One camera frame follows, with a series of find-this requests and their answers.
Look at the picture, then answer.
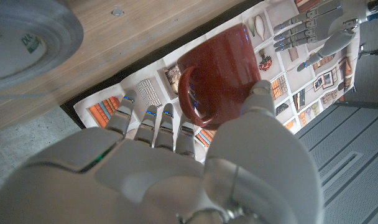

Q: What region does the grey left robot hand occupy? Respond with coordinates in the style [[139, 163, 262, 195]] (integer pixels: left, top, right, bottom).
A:
[[272, 0, 369, 72]]

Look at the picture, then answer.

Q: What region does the grey duct tape roll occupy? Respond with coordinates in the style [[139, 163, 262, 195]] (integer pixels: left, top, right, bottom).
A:
[[0, 0, 85, 94]]

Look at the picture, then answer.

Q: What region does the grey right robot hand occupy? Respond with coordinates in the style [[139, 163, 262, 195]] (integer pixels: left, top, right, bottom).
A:
[[0, 80, 324, 224]]

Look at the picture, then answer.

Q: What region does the printed bookshelf backdrop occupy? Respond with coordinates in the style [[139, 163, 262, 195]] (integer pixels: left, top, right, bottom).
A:
[[73, 0, 362, 163]]

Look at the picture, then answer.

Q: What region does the red speckled mug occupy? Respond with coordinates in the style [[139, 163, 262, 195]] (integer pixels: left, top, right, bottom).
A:
[[177, 23, 262, 131]]

